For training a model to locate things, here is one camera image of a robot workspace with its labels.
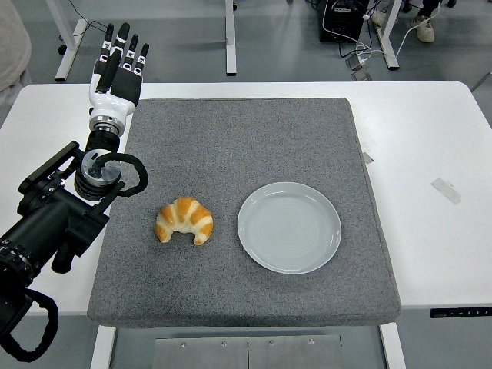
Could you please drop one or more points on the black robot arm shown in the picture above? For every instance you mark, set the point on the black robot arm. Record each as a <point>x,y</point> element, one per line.
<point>46,219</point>

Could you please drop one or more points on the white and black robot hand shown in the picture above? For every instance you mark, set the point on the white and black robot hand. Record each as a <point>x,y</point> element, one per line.
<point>111,104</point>

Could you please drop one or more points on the white table leg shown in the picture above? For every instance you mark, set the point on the white table leg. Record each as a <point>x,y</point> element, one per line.
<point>393,346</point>
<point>103,350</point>

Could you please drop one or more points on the black table control panel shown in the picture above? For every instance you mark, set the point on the black table control panel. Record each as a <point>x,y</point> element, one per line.
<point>461,312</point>

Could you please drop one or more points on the black electronics box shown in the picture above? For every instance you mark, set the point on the black electronics box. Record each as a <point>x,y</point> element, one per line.
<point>341,23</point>

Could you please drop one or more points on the golden croissant bread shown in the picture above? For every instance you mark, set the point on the golden croissant bread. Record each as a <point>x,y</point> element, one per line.
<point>184,215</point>

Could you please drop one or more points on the small clear tape piece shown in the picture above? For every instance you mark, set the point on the small clear tape piece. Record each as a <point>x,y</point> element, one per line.
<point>368,157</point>

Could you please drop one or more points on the black caster wheel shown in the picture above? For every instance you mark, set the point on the black caster wheel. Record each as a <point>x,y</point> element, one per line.
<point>61,49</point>

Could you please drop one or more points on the white background desk leg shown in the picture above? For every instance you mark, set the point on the white background desk leg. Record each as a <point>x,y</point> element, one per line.
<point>230,38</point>
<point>389,42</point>
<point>69,54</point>

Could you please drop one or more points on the pale grey round plate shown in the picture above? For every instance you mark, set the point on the pale grey round plate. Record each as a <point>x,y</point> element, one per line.
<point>289,228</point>

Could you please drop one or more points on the grey fabric mat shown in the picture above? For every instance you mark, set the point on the grey fabric mat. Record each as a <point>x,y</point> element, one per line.
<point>238,146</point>

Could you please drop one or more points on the person's shoe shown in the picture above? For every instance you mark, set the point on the person's shoe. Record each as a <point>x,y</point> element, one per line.
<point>424,30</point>
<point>379,17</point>

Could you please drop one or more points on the long clear tape strip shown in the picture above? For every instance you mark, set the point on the long clear tape strip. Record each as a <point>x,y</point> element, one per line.
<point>446,191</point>

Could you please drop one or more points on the person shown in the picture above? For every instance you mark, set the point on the person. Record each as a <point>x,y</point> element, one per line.
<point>11,50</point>

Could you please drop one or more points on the grey metal plate with screws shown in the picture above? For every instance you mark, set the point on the grey metal plate with screws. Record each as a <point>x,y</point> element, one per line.
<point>200,353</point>

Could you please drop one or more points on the grey foot pedals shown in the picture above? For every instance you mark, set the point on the grey foot pedals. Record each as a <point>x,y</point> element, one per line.
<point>359,67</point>

